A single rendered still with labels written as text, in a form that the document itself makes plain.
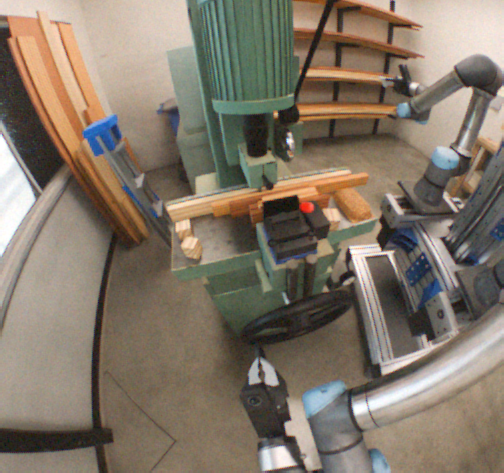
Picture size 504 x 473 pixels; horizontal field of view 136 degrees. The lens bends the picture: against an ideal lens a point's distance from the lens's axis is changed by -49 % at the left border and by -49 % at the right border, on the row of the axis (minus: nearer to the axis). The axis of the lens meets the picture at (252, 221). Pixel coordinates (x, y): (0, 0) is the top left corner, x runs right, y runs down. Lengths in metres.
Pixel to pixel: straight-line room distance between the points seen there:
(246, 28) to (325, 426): 0.61
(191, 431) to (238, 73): 1.53
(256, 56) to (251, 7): 0.09
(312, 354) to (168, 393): 0.91
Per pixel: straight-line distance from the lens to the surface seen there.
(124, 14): 2.89
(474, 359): 0.32
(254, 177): 0.49
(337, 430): 0.36
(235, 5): 0.39
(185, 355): 1.41
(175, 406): 1.43
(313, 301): 0.39
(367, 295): 1.31
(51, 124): 1.68
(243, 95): 0.39
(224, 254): 0.51
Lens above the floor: 1.31
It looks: 46 degrees down
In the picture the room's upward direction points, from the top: 6 degrees counter-clockwise
